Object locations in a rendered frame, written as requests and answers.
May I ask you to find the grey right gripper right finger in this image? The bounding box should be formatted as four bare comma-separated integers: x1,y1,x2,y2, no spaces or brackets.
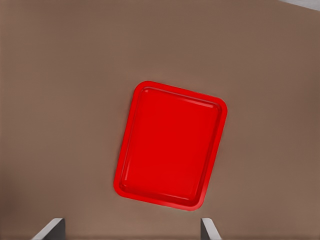
200,217,223,240

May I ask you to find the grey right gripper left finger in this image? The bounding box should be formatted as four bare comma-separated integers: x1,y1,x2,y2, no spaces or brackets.
30,217,66,240

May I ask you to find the red plastic tray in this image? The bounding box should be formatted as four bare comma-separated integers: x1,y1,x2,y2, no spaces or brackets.
112,80,229,212

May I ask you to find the silver frame post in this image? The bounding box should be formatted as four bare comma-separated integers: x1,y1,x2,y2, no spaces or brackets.
280,0,320,12

